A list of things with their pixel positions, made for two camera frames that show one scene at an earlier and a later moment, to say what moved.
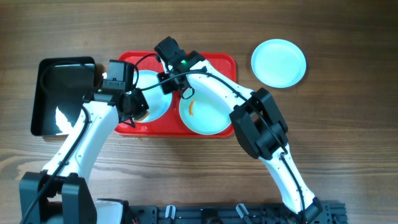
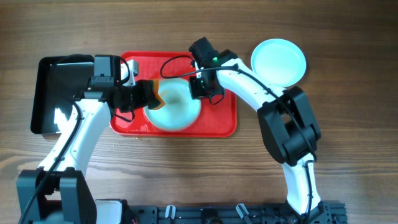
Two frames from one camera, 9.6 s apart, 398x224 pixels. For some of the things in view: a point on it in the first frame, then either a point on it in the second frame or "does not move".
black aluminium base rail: [332, 213] does not move
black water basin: [62, 84] does not move
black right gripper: [167, 88] → [195, 92]
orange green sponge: [143, 115] → [156, 85]
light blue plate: [204, 113] → [181, 111]
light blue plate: [278, 63] does not move
